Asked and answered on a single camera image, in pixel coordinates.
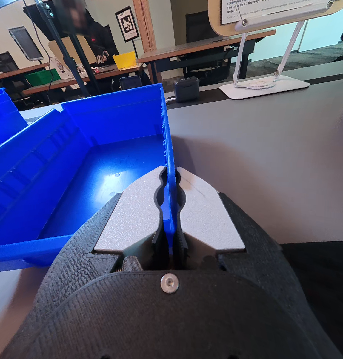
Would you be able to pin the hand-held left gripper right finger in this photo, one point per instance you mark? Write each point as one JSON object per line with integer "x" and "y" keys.
{"x": 207, "y": 218}

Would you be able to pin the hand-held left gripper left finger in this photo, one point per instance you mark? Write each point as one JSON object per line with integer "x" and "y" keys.
{"x": 132, "y": 218}

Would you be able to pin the blue plastic bin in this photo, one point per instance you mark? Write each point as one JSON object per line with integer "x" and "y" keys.
{"x": 6, "y": 120}
{"x": 104, "y": 126}

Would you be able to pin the dark grey box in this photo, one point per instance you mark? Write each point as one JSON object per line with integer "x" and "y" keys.
{"x": 186, "y": 89}

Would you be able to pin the black honeycomb seat cushion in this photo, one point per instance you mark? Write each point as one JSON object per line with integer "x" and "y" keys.
{"x": 322, "y": 294}

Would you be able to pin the instruction sign on white stand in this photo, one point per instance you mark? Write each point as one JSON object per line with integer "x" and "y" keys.
{"x": 272, "y": 85}

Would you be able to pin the wooden top office desk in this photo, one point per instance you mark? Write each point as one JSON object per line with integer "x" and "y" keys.
{"x": 188, "y": 50}
{"x": 115, "y": 70}

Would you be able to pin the yellow plastic bin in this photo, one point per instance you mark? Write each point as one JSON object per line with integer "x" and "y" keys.
{"x": 125, "y": 60}

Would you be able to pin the green plastic bin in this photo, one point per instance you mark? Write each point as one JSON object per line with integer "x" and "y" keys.
{"x": 42, "y": 77}

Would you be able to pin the wooden document stand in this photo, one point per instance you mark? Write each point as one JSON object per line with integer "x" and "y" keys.
{"x": 76, "y": 53}

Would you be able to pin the black tripod stand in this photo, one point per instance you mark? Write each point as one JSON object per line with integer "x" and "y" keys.
{"x": 64, "y": 56}

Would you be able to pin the wooden workshop desk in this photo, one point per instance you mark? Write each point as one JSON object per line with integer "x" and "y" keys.
{"x": 20, "y": 71}

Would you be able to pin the black office chair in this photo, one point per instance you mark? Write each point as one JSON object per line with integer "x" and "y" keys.
{"x": 199, "y": 26}

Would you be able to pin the black white marker sign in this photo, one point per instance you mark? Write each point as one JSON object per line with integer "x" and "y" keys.
{"x": 127, "y": 23}

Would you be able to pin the grey framed tablet screen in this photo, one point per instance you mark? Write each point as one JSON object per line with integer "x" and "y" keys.
{"x": 25, "y": 43}

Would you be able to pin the printed instruction sheet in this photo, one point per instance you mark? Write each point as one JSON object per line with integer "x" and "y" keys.
{"x": 272, "y": 7}

